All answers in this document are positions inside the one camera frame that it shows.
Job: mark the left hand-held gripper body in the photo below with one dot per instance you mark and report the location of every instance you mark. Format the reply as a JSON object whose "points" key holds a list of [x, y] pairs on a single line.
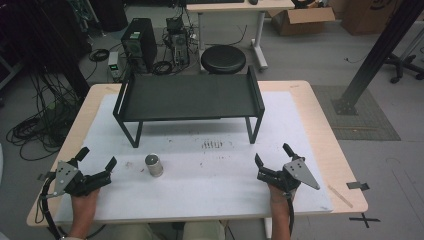
{"points": [[71, 181]]}

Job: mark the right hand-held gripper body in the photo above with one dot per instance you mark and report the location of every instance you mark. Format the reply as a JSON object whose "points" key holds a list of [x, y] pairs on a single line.
{"points": [[286, 176]]}

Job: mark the silver metal can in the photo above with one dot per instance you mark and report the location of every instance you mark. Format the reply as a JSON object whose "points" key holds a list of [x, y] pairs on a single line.
{"points": [[154, 166]]}

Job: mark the black metal shelf rack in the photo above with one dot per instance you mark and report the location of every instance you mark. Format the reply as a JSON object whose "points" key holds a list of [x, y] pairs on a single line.
{"points": [[190, 98]]}

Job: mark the person's right hand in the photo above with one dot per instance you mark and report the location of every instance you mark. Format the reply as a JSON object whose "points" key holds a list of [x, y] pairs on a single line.
{"points": [[279, 198]]}

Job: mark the person's left hand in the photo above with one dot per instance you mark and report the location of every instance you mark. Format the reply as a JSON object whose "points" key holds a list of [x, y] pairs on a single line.
{"points": [[84, 203]]}

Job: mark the light wooden table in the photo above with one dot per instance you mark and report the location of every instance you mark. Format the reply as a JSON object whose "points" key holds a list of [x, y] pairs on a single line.
{"points": [[328, 146]]}

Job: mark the white table mat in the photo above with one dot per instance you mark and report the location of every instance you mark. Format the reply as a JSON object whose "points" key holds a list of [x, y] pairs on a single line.
{"points": [[206, 186]]}

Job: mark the black tape strip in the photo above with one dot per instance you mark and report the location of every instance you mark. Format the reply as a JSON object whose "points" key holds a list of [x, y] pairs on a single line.
{"points": [[357, 186]]}

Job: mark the grey floor mat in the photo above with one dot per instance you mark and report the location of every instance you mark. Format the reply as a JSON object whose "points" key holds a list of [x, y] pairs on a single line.
{"points": [[370, 123]]}

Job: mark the black tape cross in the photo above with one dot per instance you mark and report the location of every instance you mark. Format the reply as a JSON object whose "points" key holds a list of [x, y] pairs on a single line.
{"points": [[364, 220]]}

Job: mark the grey power supply box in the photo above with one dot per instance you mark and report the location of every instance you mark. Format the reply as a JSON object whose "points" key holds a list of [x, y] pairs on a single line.
{"points": [[113, 65]]}

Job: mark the black round stool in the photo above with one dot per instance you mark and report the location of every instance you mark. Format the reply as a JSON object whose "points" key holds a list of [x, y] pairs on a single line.
{"points": [[223, 59]]}

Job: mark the black computer tower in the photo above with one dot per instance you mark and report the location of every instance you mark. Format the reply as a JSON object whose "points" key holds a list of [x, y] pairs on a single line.
{"points": [[140, 43]]}

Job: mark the open cardboard box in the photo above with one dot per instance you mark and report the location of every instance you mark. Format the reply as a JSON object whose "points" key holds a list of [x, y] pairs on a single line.
{"points": [[301, 21]]}

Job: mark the small open computer case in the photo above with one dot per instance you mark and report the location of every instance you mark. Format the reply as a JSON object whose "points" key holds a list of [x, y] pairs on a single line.
{"points": [[178, 45]]}

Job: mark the black office chair base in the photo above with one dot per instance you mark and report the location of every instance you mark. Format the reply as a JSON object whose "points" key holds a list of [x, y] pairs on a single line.
{"points": [[403, 68]]}

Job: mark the white desk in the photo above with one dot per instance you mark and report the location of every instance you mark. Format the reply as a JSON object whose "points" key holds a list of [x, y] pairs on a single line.
{"points": [[240, 6]]}

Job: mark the black computer mouse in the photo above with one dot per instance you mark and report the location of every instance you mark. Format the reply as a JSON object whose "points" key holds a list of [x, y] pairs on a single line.
{"points": [[253, 1]]}

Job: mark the large closed cardboard box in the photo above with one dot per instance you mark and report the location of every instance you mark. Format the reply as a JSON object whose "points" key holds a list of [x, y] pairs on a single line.
{"points": [[370, 16]]}

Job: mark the black keyboard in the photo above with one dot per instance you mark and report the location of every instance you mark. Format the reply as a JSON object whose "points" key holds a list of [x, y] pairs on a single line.
{"points": [[216, 1]]}

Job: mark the black metal post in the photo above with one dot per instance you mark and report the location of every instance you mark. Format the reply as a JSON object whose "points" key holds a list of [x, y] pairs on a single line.
{"points": [[376, 53]]}

